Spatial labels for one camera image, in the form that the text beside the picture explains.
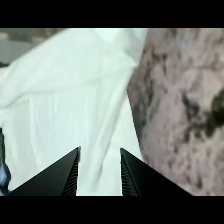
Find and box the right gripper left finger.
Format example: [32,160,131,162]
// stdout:
[7,145,82,197]

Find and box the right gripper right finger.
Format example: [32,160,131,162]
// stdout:
[119,147,194,197]

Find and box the blue garment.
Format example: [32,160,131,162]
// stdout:
[0,127,12,196]

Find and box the white shirt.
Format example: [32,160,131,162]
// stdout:
[0,28,149,197]

